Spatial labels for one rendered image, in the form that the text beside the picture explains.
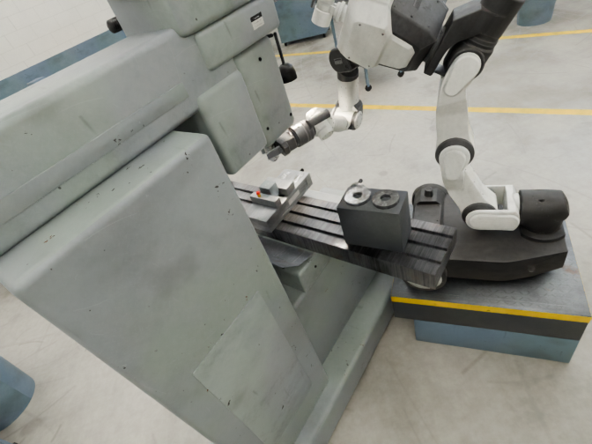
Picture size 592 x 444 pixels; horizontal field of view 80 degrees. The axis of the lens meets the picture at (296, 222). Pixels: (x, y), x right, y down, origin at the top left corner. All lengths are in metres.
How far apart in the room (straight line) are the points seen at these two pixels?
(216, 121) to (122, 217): 0.40
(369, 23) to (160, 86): 0.67
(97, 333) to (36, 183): 0.32
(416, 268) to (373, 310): 0.80
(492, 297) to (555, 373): 0.50
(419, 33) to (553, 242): 1.06
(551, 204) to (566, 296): 0.40
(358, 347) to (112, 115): 1.52
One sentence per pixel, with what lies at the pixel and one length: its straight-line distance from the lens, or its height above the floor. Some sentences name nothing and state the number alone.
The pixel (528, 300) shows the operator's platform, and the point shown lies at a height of 0.40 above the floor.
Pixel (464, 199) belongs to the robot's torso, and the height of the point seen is 0.77.
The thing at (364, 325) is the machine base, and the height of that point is 0.20.
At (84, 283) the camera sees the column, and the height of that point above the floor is 1.48.
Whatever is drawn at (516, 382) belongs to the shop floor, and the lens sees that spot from 2.09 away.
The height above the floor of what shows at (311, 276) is 0.76.
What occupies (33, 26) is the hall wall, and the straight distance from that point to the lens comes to 7.91.
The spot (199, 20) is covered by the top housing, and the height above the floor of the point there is 1.75.
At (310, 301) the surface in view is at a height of 0.63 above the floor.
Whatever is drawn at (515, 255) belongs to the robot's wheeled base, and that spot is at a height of 0.57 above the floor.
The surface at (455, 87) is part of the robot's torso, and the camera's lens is 1.38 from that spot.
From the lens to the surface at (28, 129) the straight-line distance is 0.84.
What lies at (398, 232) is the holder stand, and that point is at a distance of 1.23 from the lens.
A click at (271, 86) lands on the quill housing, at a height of 1.49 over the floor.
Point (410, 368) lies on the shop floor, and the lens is 2.07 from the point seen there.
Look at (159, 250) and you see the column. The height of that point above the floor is 1.41.
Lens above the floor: 1.89
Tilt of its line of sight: 40 degrees down
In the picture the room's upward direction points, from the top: 21 degrees counter-clockwise
